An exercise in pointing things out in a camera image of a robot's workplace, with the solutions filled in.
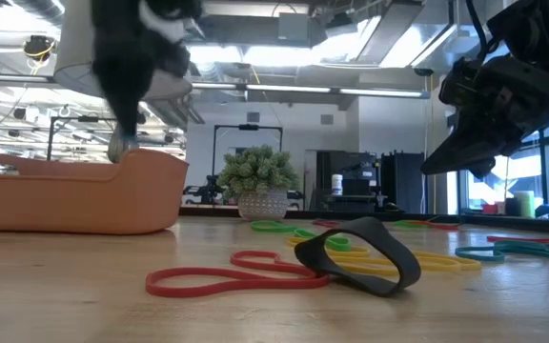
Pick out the pale green roll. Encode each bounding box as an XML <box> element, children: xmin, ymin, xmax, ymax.
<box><xmin>514</xmin><ymin>190</ymin><xmax>538</xmax><ymax>219</ymax></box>

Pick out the black equipment cabinet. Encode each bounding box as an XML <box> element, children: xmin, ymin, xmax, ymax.
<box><xmin>315</xmin><ymin>150</ymin><xmax>381</xmax><ymax>214</ymax></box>

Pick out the black round ceiling device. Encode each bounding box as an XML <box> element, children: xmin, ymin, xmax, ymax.
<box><xmin>21</xmin><ymin>33</ymin><xmax>59</xmax><ymax>63</ymax></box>

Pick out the orange plastic bin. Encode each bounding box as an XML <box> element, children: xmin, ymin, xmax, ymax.
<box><xmin>0</xmin><ymin>146</ymin><xmax>189</xmax><ymax>235</ymax></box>

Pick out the potted green succulent plant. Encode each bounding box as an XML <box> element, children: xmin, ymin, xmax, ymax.
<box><xmin>215</xmin><ymin>144</ymin><xmax>302</xmax><ymax>223</ymax></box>

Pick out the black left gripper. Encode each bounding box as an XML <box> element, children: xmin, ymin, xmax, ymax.
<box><xmin>91</xmin><ymin>0</ymin><xmax>204</xmax><ymax>138</ymax></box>

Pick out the teal blue rubber band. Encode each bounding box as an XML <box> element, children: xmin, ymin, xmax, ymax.
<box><xmin>493</xmin><ymin>239</ymin><xmax>549</xmax><ymax>252</ymax></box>
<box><xmin>455</xmin><ymin>242</ymin><xmax>549</xmax><ymax>264</ymax></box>

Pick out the grey ceiling box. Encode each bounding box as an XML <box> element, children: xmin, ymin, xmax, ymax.
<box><xmin>277</xmin><ymin>11</ymin><xmax>310</xmax><ymax>42</ymax></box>

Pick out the dark framed window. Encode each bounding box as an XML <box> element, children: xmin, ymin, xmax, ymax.
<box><xmin>456</xmin><ymin>107</ymin><xmax>549</xmax><ymax>215</ymax></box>

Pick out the wide black rubber band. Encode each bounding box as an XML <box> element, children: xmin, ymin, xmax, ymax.
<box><xmin>294</xmin><ymin>216</ymin><xmax>422</xmax><ymax>297</ymax></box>

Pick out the black background robot equipment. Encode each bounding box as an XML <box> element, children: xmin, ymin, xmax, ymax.
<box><xmin>181</xmin><ymin>174</ymin><xmax>228</xmax><ymax>206</ymax></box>

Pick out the white shade table lamp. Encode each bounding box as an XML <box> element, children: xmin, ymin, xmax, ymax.
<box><xmin>53</xmin><ymin>0</ymin><xmax>193</xmax><ymax>164</ymax></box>

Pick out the silver ceiling duct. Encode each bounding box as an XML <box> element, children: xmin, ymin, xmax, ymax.
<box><xmin>302</xmin><ymin>0</ymin><xmax>495</xmax><ymax>75</ymax></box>

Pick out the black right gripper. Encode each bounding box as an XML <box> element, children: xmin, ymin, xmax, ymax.
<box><xmin>419</xmin><ymin>54</ymin><xmax>549</xmax><ymax>180</ymax></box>

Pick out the long ceiling light bar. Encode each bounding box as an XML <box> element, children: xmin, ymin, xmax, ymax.
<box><xmin>191</xmin><ymin>81</ymin><xmax>431</xmax><ymax>100</ymax></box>

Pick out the long yellow rubber band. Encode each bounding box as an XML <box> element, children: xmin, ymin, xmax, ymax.
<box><xmin>326</xmin><ymin>251</ymin><xmax>483</xmax><ymax>278</ymax></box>

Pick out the black metal frame stand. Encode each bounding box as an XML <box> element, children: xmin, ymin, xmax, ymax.
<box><xmin>211</xmin><ymin>123</ymin><xmax>285</xmax><ymax>192</ymax></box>

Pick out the long red rubber band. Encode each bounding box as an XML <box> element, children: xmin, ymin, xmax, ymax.
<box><xmin>145</xmin><ymin>251</ymin><xmax>331</xmax><ymax>299</ymax></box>

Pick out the black upright panel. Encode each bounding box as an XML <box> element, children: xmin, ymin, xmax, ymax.
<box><xmin>380</xmin><ymin>151</ymin><xmax>427</xmax><ymax>215</ymax></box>

